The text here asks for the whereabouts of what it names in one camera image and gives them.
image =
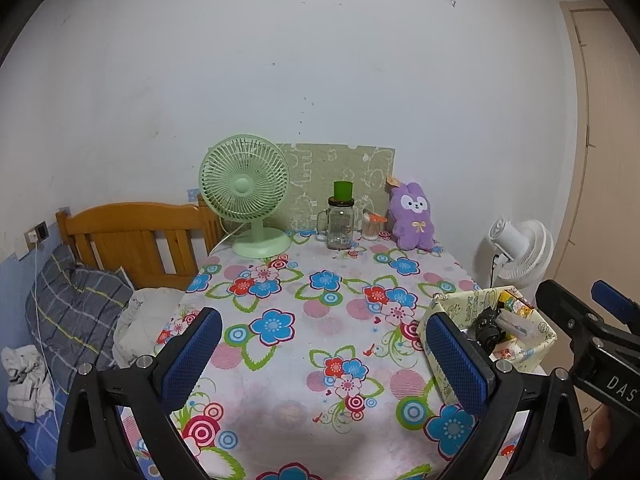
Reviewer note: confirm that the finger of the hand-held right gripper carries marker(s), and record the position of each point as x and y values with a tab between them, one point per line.
565	310
612	300

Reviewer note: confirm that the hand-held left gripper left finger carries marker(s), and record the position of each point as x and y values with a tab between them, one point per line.
192	360

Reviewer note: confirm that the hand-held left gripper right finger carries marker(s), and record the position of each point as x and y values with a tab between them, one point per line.
455	360

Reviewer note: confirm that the black plastic bag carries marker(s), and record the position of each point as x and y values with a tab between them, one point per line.
485	330

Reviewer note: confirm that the cartoon print tissue packet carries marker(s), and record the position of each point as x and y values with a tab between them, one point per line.
515	305

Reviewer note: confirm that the yellow cartoon print storage box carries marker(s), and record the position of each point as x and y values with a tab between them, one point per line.
465	307

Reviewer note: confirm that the person's right hand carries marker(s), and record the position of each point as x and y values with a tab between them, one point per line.
598	435

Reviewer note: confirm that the white crumpled blanket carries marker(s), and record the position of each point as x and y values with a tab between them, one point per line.
150	315

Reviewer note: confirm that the white standing fan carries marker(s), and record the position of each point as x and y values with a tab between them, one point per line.
530	250

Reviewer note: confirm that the floral tablecloth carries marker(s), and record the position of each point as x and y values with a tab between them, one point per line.
300	360

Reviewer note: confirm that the grey plaid pillow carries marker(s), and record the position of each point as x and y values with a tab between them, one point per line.
75	310

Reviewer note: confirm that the beige door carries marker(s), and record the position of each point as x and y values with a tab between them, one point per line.
610	160

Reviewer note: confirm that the purple plush bunny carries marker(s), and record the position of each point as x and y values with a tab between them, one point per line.
412	225

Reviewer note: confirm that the wooden bed headboard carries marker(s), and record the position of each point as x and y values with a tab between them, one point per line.
125	225

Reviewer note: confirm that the cotton swab jar orange lid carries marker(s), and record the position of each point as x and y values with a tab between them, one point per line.
372	230

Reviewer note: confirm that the grey white crumpled cloth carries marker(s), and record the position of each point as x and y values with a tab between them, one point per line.
25	385

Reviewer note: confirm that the blue bed sheet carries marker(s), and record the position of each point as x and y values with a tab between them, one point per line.
40	440

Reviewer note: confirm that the glass mug jar green lid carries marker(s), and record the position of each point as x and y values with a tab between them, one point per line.
341	225

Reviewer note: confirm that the green desk fan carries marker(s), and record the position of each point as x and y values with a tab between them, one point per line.
245	175

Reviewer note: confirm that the green patterned board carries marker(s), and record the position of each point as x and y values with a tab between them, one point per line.
320	170

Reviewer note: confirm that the blue wall sticker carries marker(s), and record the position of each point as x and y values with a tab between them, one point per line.
193	195

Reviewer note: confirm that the wall socket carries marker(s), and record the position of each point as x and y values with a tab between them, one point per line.
40	231

